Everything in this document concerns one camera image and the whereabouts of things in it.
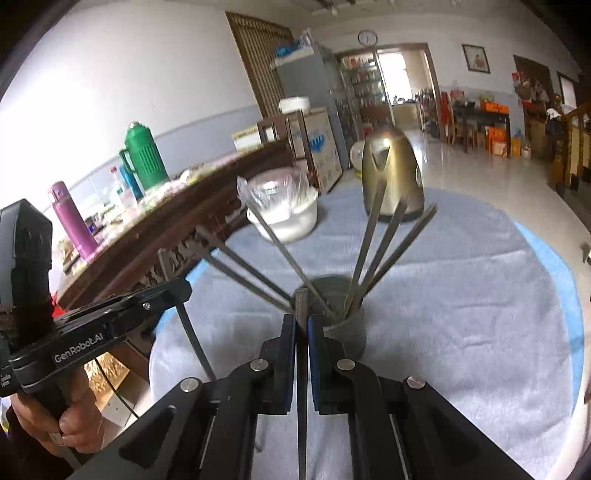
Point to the blue bottle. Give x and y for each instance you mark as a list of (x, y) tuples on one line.
[(131, 184)]

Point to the wooden staircase railing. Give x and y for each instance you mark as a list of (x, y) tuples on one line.
[(572, 143)]

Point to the round wall clock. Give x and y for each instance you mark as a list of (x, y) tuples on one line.
[(367, 37)]

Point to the gold electric kettle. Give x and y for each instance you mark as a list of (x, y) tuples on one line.
[(401, 152)]

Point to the clear water bottle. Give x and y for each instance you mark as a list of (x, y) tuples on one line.
[(121, 194)]

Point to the brown wooden door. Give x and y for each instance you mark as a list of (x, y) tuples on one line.
[(258, 60)]

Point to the dark wooden side table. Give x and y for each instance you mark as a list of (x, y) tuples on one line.
[(480, 117)]

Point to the purple insulated bottle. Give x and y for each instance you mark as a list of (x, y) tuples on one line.
[(74, 221)]

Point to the orange box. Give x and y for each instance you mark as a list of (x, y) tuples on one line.
[(497, 141), (495, 108)]

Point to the tall grey cabinet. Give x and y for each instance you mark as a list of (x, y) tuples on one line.
[(304, 78)]

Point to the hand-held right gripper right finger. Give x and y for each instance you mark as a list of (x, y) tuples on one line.
[(313, 360)]

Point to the bundle of chopsticks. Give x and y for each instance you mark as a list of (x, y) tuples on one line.
[(368, 240)]

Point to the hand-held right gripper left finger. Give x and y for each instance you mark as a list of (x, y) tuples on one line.
[(288, 350)]

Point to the green thermos jug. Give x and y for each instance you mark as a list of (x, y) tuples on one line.
[(147, 157)]

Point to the small round fan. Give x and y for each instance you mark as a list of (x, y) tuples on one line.
[(356, 159)]

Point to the grey chopstick holder cup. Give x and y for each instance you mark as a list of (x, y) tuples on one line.
[(348, 337)]

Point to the blue table cover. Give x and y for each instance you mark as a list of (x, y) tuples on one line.
[(565, 295)]

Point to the carved dark wooden table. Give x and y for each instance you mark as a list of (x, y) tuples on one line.
[(152, 221)]

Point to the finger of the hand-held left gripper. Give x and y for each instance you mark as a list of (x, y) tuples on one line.
[(138, 302)]

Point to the white plastic basin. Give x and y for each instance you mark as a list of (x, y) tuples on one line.
[(293, 105)]

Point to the framed wall picture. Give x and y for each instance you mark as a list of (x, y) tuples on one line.
[(475, 58)]

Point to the goods display shelf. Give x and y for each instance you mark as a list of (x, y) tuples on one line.
[(364, 87)]

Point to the white cardboard box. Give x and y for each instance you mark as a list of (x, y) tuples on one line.
[(245, 138)]

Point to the blue plastic bags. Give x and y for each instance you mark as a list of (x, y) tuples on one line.
[(291, 46)]

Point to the white bowl with plastic wrap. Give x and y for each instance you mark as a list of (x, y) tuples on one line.
[(295, 221)]

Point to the white chest freezer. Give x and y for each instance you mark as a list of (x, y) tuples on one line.
[(323, 152)]

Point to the person's left forearm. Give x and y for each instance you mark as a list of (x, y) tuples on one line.
[(23, 461)]

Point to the person's left hand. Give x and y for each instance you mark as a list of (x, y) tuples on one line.
[(78, 429)]

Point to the dark wooden chair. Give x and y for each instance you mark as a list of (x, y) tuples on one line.
[(277, 131)]

